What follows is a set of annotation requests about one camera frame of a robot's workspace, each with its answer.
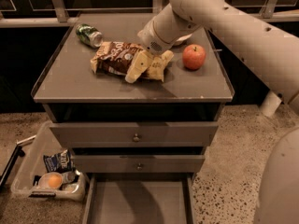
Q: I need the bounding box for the red apple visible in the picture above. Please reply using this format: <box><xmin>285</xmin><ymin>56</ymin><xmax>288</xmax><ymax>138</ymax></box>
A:
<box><xmin>182</xmin><ymin>44</ymin><xmax>206</xmax><ymax>70</ymax></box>

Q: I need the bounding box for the clear plastic bin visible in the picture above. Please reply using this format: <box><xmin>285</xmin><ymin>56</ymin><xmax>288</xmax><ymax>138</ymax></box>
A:
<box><xmin>11</xmin><ymin>121</ymin><xmax>86</xmax><ymax>202</ymax></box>

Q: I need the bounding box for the grey middle drawer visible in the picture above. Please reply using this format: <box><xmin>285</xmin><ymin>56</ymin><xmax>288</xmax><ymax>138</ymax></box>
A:
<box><xmin>73</xmin><ymin>155</ymin><xmax>205</xmax><ymax>173</ymax></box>

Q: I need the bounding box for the grey bottom drawer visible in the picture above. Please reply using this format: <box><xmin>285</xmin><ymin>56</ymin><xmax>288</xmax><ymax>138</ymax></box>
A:
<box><xmin>82</xmin><ymin>174</ymin><xmax>196</xmax><ymax>224</ymax></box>

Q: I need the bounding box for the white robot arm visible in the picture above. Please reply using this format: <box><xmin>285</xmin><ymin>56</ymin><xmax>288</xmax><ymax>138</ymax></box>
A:
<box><xmin>138</xmin><ymin>0</ymin><xmax>299</xmax><ymax>224</ymax></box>

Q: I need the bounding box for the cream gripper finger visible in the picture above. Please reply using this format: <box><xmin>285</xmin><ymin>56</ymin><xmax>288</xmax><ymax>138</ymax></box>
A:
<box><xmin>125</xmin><ymin>50</ymin><xmax>153</xmax><ymax>83</ymax></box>

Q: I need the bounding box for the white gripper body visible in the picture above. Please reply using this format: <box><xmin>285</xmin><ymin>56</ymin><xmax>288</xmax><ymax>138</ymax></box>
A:
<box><xmin>138</xmin><ymin>4</ymin><xmax>199</xmax><ymax>55</ymax></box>

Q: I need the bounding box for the grey drawer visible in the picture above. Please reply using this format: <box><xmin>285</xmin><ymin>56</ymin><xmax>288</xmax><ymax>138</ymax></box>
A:
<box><xmin>73</xmin><ymin>155</ymin><xmax>205</xmax><ymax>173</ymax></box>
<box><xmin>82</xmin><ymin>174</ymin><xmax>196</xmax><ymax>224</ymax></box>
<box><xmin>50</xmin><ymin>121</ymin><xmax>218</xmax><ymax>148</ymax></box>

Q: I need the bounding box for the grey drawer cabinet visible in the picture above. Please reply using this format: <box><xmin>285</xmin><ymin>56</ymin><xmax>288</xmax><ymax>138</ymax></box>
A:
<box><xmin>30</xmin><ymin>12</ymin><xmax>235</xmax><ymax>179</ymax></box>

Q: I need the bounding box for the grey top drawer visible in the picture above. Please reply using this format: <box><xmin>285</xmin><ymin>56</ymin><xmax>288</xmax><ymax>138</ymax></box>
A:
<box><xmin>50</xmin><ymin>121</ymin><xmax>218</xmax><ymax>148</ymax></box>

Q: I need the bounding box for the white paper bowl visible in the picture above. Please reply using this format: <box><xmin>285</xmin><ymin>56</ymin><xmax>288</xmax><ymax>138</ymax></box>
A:
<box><xmin>173</xmin><ymin>34</ymin><xmax>192</xmax><ymax>46</ymax></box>

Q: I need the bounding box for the brown chip bag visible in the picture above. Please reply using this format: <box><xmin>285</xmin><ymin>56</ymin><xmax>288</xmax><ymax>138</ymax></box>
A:
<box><xmin>90</xmin><ymin>41</ymin><xmax>175</xmax><ymax>82</ymax></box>

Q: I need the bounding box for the orange fruit cup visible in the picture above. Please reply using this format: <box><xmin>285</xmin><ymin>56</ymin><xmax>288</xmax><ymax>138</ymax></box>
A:
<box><xmin>38</xmin><ymin>173</ymin><xmax>63</xmax><ymax>189</ymax></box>

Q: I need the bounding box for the green soda can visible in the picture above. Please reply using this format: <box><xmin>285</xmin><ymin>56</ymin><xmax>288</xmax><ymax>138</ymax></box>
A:
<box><xmin>76</xmin><ymin>23</ymin><xmax>103</xmax><ymax>48</ymax></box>

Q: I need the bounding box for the blue chip bag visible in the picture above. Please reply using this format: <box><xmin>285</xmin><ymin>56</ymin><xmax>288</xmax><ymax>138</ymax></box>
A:
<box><xmin>43</xmin><ymin>150</ymin><xmax>74</xmax><ymax>174</ymax></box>

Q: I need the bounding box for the metal railing frame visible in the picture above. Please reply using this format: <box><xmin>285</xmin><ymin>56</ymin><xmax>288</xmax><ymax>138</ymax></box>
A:
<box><xmin>0</xmin><ymin>0</ymin><xmax>299</xmax><ymax>29</ymax></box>

